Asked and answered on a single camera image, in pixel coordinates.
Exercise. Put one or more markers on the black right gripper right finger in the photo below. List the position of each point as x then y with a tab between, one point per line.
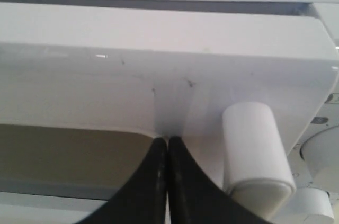
194	197

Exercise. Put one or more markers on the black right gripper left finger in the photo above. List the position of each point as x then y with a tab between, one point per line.
143	198

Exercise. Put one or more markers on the white microwave door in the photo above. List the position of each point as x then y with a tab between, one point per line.
159	75

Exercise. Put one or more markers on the lower white timer knob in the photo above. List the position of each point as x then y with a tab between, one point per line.
308	205

